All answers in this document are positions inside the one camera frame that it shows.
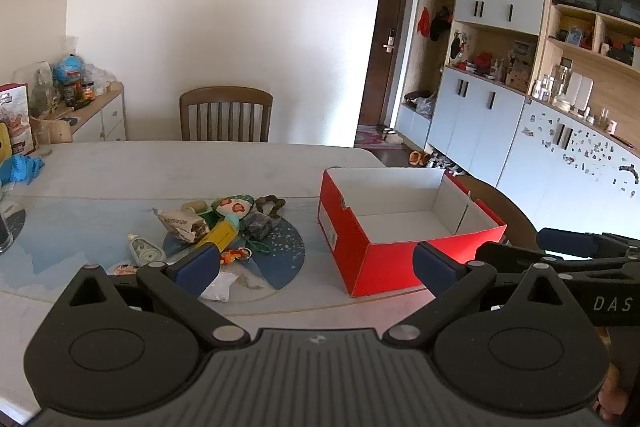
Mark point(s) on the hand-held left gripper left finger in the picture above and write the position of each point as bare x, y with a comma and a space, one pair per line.
197, 268

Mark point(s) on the white plastic bag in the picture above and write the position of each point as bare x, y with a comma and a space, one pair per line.
220, 287

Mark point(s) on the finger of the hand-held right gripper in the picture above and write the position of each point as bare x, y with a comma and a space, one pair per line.
590, 268
567, 240

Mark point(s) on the brown paper packet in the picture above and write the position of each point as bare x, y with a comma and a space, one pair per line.
180, 223

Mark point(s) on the orange slippers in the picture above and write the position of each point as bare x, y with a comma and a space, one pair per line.
417, 157

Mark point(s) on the yellow tube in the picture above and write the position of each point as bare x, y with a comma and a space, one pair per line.
220, 233

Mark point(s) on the green patterned pouch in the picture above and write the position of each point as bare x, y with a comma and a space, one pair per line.
233, 206

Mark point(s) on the grey correction tape dispenser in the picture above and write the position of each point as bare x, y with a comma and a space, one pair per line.
145, 251

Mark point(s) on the khaki cork piece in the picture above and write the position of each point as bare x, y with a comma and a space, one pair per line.
193, 206

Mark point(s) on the white sneaker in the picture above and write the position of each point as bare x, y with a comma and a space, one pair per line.
451, 166

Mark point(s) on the grey sneaker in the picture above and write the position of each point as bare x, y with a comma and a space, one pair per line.
436, 160

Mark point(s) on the white wooden sideboard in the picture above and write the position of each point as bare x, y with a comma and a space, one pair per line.
100, 117

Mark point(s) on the small orange toy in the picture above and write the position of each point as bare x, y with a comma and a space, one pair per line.
234, 255

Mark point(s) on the person's right hand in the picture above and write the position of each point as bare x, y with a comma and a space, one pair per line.
614, 399

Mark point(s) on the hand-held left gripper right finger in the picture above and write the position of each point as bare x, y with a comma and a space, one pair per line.
434, 268

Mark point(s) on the grey plastic bag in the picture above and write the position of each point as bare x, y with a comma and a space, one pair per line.
426, 105

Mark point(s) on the brown hair scrunchie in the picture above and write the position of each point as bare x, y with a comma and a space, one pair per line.
262, 202

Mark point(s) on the dark grey object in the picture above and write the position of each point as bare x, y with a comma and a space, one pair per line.
260, 225

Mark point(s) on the red cardboard box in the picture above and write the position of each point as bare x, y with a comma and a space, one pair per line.
382, 268

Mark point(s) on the small pink white item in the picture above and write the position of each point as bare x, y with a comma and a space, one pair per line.
124, 269

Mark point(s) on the blue round ball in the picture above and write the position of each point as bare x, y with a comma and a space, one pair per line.
69, 68

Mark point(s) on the blue cloth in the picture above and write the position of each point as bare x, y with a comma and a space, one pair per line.
20, 169

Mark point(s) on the wooden slat-back chair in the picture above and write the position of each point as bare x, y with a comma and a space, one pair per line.
225, 114

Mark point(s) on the red hat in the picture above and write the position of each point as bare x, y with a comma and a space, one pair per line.
424, 23

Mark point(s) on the wooden curved-back chair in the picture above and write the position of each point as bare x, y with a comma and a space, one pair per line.
506, 207

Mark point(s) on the pink patterned rug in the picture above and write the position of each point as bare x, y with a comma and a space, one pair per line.
372, 138

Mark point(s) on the dark brown door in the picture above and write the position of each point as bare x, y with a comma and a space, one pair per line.
387, 32

